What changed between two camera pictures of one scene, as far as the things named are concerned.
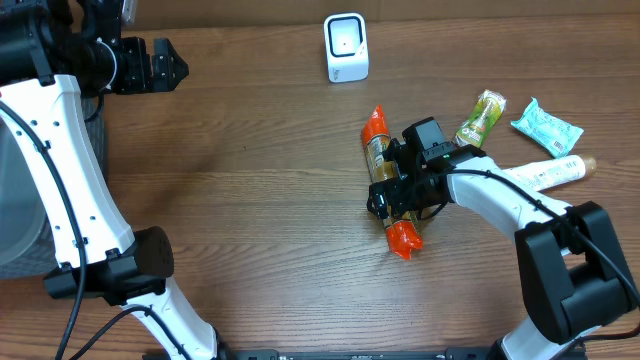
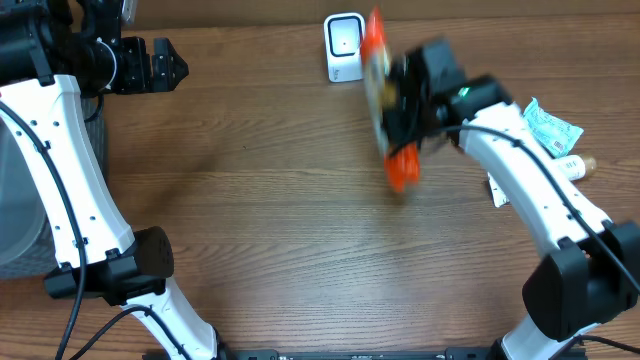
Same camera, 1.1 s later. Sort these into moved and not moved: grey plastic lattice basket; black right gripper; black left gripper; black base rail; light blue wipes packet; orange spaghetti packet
Moved: black right gripper; orange spaghetti packet
Not moved: black left gripper; light blue wipes packet; grey plastic lattice basket; black base rail
